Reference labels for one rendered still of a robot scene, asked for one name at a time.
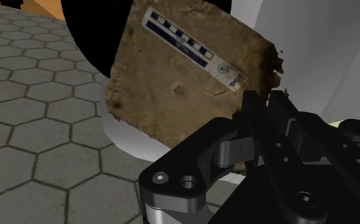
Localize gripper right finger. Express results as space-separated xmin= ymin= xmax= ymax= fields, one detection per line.
xmin=268 ymin=90 xmax=360 ymax=220

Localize brown rough slab with label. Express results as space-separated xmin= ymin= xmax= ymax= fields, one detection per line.
xmin=104 ymin=0 xmax=285 ymax=175

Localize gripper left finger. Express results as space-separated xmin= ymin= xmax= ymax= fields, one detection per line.
xmin=138 ymin=90 xmax=329 ymax=224

